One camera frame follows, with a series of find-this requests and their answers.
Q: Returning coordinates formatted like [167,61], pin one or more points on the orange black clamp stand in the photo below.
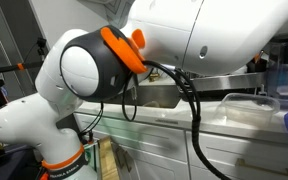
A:
[41,43]

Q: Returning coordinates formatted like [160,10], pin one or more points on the wooden cutting board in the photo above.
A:
[109,170]

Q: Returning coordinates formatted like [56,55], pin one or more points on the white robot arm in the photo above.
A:
[206,37]

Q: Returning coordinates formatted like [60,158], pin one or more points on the white lower cabinets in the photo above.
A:
[147,152]

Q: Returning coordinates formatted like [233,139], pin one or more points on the stainless steel sink basin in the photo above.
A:
[162,96]

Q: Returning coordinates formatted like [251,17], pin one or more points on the gold cabinet handle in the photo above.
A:
[242,163]

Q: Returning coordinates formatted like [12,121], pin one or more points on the orange cable clip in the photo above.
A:
[127,49]

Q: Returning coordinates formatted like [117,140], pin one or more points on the clear plastic lunchbox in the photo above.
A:
[254,110]

